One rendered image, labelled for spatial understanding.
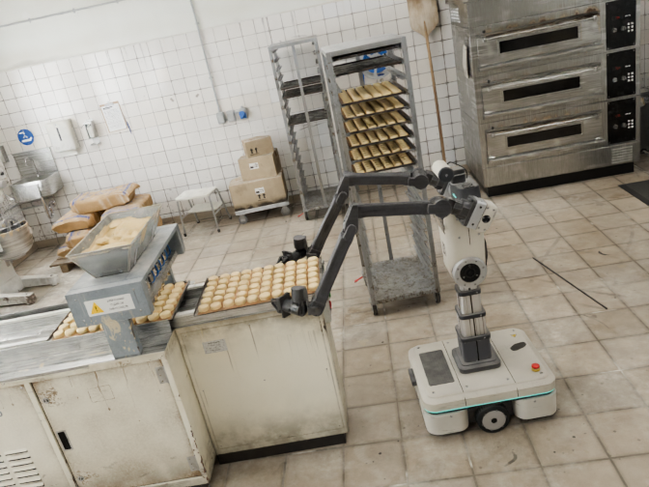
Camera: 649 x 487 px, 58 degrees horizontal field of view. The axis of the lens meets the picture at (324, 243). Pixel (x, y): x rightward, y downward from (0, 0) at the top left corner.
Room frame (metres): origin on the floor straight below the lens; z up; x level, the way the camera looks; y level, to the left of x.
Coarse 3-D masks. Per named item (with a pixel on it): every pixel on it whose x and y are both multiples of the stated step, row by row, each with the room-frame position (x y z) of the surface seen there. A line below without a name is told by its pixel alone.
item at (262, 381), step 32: (224, 320) 2.44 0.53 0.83; (256, 320) 2.42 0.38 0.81; (288, 320) 2.42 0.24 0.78; (320, 320) 2.41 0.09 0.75; (192, 352) 2.44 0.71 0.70; (224, 352) 2.43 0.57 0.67; (256, 352) 2.43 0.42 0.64; (288, 352) 2.42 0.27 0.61; (320, 352) 2.41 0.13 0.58; (224, 384) 2.44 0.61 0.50; (256, 384) 2.43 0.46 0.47; (288, 384) 2.42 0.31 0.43; (320, 384) 2.41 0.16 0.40; (224, 416) 2.44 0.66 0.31; (256, 416) 2.43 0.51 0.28; (288, 416) 2.42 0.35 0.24; (320, 416) 2.41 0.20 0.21; (224, 448) 2.44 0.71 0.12; (256, 448) 2.46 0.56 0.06; (288, 448) 2.46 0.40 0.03
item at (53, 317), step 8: (192, 288) 2.74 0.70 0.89; (200, 288) 2.74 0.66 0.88; (184, 296) 2.75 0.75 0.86; (192, 296) 2.74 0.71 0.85; (48, 312) 2.81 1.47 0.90; (56, 312) 2.79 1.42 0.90; (64, 312) 2.78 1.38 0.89; (8, 320) 2.82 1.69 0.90; (16, 320) 2.80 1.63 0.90; (24, 320) 2.79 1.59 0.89; (32, 320) 2.79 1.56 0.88; (40, 320) 2.79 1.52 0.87; (48, 320) 2.79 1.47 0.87; (56, 320) 2.79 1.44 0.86; (0, 328) 2.80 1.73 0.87; (8, 328) 2.80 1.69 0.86; (16, 328) 2.80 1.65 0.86; (24, 328) 2.80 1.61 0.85
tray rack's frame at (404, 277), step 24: (336, 48) 3.76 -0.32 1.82; (360, 48) 3.60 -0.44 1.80; (360, 72) 4.23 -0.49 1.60; (336, 120) 4.22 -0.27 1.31; (384, 216) 4.23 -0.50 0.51; (384, 264) 4.17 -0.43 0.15; (408, 264) 4.08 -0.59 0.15; (384, 288) 3.77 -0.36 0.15; (408, 288) 3.69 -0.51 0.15; (432, 288) 3.62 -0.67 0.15
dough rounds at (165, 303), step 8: (168, 288) 2.75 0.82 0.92; (176, 288) 2.72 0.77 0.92; (160, 296) 2.66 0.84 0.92; (168, 296) 2.69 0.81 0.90; (176, 296) 2.63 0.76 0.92; (160, 304) 2.57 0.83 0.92; (168, 304) 2.54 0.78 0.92; (176, 304) 2.57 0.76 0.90; (160, 312) 2.52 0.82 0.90; (168, 312) 2.46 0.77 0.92; (64, 320) 2.62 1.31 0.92; (72, 320) 2.61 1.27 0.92; (136, 320) 2.45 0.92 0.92; (144, 320) 2.45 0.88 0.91; (152, 320) 2.44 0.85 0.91; (160, 320) 2.43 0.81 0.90; (64, 328) 2.53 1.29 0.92; (72, 328) 2.51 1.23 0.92; (80, 328) 2.49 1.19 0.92; (88, 328) 2.51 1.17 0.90; (96, 328) 2.46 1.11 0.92; (56, 336) 2.47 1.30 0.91; (64, 336) 2.48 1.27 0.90
